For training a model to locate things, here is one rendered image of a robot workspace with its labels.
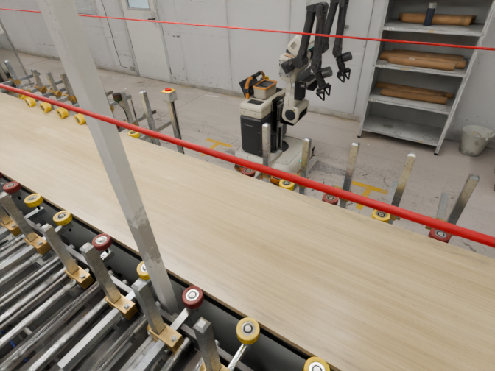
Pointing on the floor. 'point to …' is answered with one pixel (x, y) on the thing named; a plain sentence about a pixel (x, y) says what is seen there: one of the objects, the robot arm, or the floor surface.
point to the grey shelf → (431, 132)
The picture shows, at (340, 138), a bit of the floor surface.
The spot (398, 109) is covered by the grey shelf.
